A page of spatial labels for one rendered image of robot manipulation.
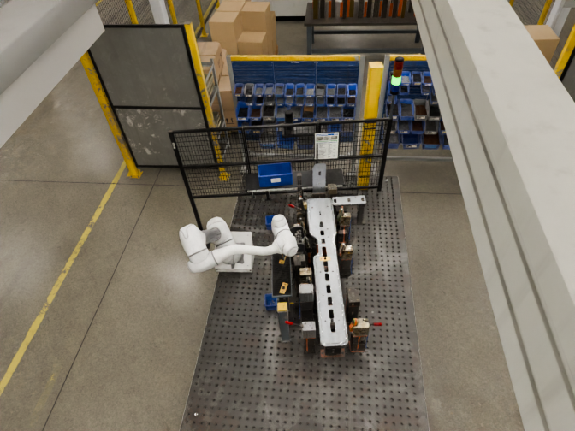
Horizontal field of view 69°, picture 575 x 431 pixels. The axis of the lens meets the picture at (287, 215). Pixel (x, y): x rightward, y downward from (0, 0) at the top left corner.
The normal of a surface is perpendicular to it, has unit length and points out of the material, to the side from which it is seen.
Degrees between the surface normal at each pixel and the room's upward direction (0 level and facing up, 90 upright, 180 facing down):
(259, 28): 90
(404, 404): 0
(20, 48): 90
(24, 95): 90
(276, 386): 0
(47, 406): 0
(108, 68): 90
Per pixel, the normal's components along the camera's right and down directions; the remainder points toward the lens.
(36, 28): 0.99, 0.04
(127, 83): -0.13, 0.75
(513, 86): -0.05, -0.67
